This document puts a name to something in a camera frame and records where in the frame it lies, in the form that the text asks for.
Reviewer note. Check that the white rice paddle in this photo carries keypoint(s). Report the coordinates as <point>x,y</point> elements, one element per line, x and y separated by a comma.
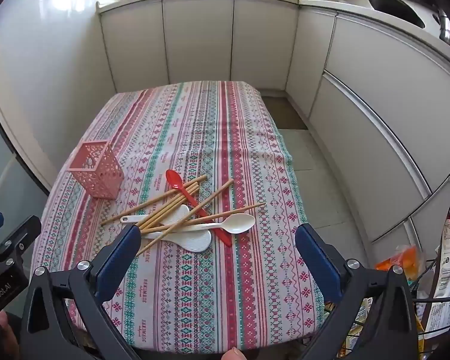
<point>195,243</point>

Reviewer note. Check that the yellow snack packet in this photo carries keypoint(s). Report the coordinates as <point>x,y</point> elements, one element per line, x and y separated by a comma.
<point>420,326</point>
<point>354,339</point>

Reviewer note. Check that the orange snack packet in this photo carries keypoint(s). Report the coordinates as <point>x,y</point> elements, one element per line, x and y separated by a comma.
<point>401,260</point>

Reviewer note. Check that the white plastic spoon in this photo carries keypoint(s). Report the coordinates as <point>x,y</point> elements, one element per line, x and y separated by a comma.
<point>240,221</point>

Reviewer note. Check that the person's left hand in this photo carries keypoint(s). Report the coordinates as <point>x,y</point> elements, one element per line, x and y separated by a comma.
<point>7,330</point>

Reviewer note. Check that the teal snack packet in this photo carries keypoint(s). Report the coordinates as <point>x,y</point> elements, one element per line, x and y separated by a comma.
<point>414,281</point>

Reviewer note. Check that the white door cabinet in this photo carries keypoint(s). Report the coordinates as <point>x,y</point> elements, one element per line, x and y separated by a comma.
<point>198,37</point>

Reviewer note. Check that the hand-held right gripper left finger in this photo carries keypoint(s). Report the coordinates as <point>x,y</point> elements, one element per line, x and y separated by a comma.
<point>120,257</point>

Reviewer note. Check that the bundle of wooden chopsticks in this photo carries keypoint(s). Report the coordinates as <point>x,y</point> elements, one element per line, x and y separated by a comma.
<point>150,202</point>

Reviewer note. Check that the red plastic spoon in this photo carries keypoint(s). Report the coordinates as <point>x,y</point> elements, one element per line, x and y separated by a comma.
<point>174,179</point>

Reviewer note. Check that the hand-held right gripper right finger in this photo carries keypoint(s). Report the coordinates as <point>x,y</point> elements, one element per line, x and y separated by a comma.
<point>317,260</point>

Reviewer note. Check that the person's right hand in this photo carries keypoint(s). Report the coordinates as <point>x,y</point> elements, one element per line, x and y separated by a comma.
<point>235,355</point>

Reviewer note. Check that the pink perforated utensil holder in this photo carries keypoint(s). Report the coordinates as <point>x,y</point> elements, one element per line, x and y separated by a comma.
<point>105,180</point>

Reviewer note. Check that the brown floor mat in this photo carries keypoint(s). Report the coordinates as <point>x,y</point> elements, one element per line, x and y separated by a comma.
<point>285,114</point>

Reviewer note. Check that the white drawer cabinet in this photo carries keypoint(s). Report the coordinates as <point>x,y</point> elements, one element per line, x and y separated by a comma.
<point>378,82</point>

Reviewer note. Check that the patterned striped tablecloth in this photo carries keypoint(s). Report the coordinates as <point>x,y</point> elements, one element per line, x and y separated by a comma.
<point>210,138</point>

